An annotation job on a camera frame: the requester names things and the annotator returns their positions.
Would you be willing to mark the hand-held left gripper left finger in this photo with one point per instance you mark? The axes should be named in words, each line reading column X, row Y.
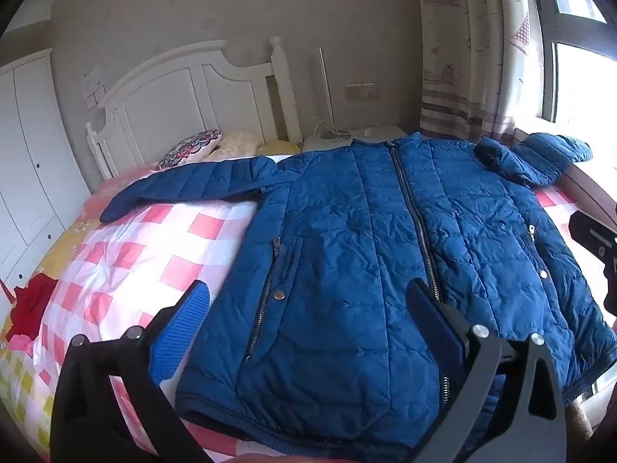
column 178, row 328

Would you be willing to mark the white wardrobe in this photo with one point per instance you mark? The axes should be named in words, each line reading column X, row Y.
column 29, row 154

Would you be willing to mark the pink checkered blanket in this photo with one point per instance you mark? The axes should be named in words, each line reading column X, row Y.
column 159, row 251

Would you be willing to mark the ship print curtain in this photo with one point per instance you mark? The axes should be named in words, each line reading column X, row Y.
column 453, row 58

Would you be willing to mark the floral patterned pillow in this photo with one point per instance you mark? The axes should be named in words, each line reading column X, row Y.
column 190, row 149

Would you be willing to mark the blue puffer jacket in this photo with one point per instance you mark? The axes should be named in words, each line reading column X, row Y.
column 347, row 231

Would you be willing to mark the red cloth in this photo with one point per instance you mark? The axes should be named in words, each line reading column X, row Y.
column 33, row 304

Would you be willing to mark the slim silver desk lamp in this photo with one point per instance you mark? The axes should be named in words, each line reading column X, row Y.
column 324, row 87

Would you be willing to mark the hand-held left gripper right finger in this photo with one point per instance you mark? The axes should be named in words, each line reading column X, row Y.
column 434, row 320

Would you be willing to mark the yellow pillow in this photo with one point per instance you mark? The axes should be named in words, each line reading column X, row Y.
column 279, row 147

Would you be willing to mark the brown window ledge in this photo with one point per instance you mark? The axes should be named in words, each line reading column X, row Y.
column 593, row 188

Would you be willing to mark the cream patterned pillow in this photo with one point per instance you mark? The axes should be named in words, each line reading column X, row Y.
column 238, row 142

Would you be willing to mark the dark framed window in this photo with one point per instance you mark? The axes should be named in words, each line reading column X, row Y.
column 569, row 29

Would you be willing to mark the white wooden headboard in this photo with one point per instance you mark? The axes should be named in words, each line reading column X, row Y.
column 159, row 101

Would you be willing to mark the wall socket panel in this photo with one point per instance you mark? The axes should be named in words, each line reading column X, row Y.
column 360, row 91

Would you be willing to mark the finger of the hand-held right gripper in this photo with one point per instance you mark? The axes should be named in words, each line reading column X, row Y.
column 593, row 238

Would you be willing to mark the white nightstand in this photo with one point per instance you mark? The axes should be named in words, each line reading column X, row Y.
column 376, row 132

